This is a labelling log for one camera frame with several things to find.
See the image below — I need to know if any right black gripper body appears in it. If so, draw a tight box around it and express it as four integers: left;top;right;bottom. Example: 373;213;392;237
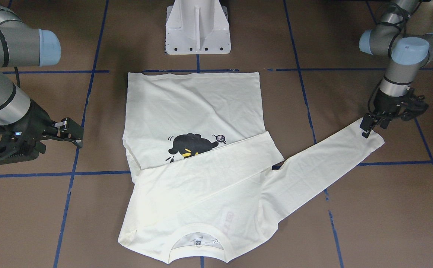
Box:
0;100;60;165

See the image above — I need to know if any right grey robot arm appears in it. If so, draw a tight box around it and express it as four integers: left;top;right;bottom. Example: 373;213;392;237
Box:
0;5;83;165

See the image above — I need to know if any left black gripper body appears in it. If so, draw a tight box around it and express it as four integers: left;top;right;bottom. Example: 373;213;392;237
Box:
369;87;429;129

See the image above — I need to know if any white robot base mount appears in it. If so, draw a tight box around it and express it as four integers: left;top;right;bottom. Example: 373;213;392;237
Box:
165;0;231;55

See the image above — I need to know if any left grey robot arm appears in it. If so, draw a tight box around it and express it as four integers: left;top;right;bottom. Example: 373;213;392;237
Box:
359;0;433;138

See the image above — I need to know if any cream long-sleeve cat shirt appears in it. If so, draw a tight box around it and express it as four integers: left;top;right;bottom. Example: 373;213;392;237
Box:
118;72;384;264

